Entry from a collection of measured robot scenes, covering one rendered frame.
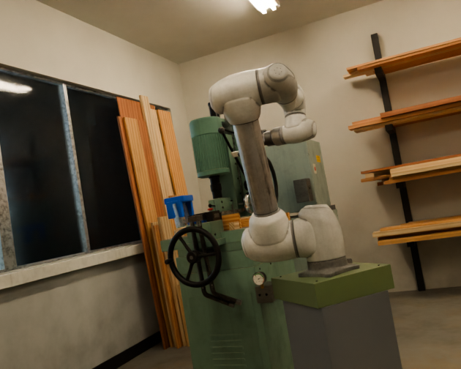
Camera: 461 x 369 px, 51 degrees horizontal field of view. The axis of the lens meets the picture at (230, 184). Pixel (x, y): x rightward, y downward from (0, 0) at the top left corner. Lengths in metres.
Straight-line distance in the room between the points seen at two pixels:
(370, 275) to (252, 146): 0.66
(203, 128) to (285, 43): 2.68
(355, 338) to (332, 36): 3.58
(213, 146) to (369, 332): 1.22
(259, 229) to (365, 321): 0.52
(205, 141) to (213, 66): 2.85
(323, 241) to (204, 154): 0.92
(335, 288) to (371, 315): 0.18
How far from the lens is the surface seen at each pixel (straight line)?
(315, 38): 5.01
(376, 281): 1.92
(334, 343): 1.83
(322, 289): 1.79
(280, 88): 1.73
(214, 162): 2.51
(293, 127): 2.27
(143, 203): 3.98
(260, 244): 1.89
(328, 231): 1.88
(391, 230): 4.27
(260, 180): 1.83
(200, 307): 2.53
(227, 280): 2.43
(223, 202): 2.55
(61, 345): 3.41
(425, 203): 4.71
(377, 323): 1.93
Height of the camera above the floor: 0.99
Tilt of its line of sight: 3 degrees up
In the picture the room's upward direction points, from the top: 10 degrees counter-clockwise
